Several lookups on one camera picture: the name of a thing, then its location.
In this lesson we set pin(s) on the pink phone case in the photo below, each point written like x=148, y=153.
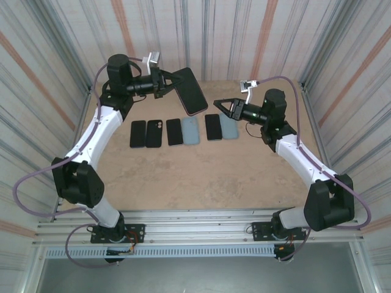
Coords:
x=181, y=100

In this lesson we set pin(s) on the blue-grey phone case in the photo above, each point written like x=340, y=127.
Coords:
x=191, y=132
x=229, y=129

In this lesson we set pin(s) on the black phone case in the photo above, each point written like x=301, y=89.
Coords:
x=154, y=137

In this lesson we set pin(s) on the black smartphone blue frame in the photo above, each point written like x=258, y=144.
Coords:
x=138, y=134

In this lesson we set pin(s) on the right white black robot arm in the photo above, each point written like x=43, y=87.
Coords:
x=293, y=155

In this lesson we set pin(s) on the black base connector module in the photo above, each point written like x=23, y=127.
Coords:
x=285, y=251
x=114, y=260

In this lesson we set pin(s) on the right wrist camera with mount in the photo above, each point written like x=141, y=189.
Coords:
x=246, y=87

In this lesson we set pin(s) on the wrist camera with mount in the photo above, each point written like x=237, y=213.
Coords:
x=246, y=87
x=154, y=57

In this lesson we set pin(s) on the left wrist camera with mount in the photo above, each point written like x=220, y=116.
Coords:
x=154, y=57

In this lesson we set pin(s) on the aluminium table side rail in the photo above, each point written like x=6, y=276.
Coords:
x=307, y=103
x=86, y=103

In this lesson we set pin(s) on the aluminium frame post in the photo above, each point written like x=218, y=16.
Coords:
x=325, y=45
x=64, y=45

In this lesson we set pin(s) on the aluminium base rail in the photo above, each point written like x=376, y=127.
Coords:
x=198, y=227

